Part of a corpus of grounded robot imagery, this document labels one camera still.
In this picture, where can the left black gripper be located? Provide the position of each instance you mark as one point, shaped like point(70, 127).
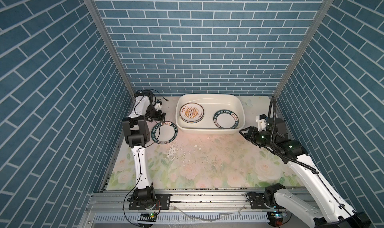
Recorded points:
point(156, 116)

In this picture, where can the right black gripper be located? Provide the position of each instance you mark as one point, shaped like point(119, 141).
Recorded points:
point(250, 134)

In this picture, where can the green rim text plate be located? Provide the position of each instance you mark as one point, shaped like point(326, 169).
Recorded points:
point(164, 133)
point(226, 119)

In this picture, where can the orange sunburst plate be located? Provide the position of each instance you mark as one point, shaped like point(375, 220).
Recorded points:
point(192, 110)
point(192, 120)

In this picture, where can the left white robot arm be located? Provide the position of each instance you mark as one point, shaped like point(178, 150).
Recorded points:
point(137, 136)

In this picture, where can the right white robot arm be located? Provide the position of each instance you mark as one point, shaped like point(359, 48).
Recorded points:
point(332, 211)

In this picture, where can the white plastic bin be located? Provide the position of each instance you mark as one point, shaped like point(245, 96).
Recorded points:
point(211, 104)

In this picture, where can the right green circuit board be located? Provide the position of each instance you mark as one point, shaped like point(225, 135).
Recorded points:
point(275, 219)

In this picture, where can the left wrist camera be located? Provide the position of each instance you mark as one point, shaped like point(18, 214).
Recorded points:
point(159, 102)

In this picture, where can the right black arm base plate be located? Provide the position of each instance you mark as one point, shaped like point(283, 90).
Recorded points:
point(256, 200)

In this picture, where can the white slotted cable duct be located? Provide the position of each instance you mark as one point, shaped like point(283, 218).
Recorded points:
point(178, 218)

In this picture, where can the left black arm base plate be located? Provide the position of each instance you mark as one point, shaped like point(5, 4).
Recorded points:
point(160, 203)

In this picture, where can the aluminium mounting rail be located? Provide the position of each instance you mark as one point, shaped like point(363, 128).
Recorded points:
point(187, 200)

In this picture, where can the left aluminium corner post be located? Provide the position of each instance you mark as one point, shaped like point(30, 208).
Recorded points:
point(93, 10)

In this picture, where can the aluminium corner post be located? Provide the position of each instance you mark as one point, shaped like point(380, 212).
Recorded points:
point(318, 18)
point(93, 10)

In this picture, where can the right aluminium corner post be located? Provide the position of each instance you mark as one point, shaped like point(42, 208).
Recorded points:
point(318, 18)

